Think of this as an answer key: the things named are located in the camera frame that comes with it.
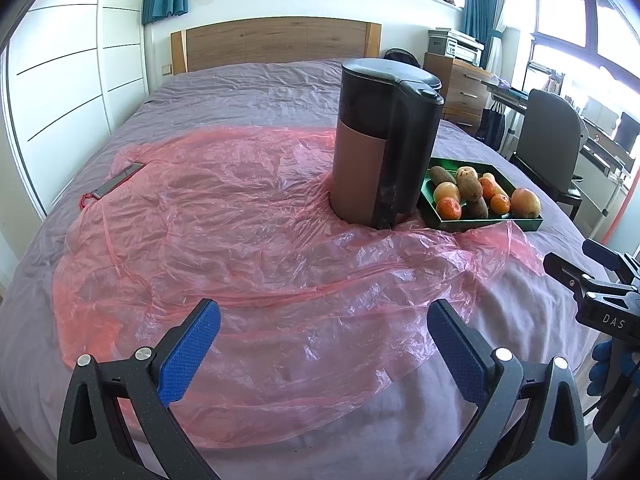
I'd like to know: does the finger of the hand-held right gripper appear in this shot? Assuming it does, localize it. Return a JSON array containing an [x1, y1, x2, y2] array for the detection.
[[543, 252, 601, 306], [582, 239, 640, 286]]

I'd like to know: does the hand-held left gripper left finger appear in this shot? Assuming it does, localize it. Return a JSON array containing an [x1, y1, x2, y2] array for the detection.
[[56, 298, 222, 480]]

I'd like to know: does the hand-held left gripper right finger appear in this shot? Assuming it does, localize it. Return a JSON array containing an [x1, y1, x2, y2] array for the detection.
[[426, 299, 588, 480]]

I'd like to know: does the red yellow apple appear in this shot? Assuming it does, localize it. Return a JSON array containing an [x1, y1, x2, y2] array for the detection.
[[510, 187, 542, 219]]

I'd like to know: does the green tray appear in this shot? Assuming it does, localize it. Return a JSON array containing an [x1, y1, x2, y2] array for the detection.
[[419, 157, 545, 233]]

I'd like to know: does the yellow banana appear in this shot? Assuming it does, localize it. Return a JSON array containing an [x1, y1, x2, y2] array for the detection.
[[481, 172, 510, 198]]

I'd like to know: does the striped pepino melon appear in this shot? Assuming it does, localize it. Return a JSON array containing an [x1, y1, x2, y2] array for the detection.
[[455, 166, 482, 202]]

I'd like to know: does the large yellow grapefruit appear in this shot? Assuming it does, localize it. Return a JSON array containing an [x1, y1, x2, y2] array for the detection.
[[433, 182, 462, 205]]

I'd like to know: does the person's right hand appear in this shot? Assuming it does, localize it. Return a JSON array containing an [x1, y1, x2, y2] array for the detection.
[[587, 338, 616, 397]]

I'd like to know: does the red pole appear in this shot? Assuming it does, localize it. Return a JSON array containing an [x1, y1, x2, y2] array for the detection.
[[600, 180, 632, 243]]

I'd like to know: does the pink plastic sheet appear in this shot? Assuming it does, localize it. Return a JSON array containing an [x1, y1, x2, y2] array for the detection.
[[52, 127, 546, 448]]

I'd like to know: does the black monitor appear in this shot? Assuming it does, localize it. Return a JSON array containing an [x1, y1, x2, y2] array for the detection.
[[612, 112, 640, 153]]

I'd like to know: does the grey office chair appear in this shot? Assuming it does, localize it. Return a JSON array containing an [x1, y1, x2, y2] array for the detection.
[[509, 88, 586, 221]]

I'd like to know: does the dark blue bag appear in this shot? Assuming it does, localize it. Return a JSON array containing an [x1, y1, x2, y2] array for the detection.
[[476, 102, 508, 151]]

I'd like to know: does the grey desk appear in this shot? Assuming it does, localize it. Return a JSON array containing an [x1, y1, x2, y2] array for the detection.
[[482, 77, 636, 231]]

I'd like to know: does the wooden dresser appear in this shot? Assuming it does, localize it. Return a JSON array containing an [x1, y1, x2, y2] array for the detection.
[[424, 52, 493, 136]]

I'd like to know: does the black and steel kettle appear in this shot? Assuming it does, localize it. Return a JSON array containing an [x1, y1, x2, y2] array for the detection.
[[330, 58, 446, 231]]

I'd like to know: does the white sheer curtain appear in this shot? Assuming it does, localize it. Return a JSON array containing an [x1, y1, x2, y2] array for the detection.
[[484, 7, 507, 78]]

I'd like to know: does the white printer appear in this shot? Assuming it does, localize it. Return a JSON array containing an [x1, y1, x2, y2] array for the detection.
[[428, 29, 485, 67]]

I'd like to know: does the black backpack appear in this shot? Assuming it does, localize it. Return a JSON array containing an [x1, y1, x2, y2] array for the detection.
[[382, 47, 421, 67]]

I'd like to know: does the white wardrobe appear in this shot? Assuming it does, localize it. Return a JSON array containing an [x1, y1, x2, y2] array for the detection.
[[0, 0, 151, 221]]

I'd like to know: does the wooden headboard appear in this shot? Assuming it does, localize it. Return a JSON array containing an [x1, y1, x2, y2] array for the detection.
[[171, 17, 382, 75]]

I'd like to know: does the grey flat device red cord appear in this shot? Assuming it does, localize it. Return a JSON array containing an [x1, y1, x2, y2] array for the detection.
[[79, 161, 146, 209]]

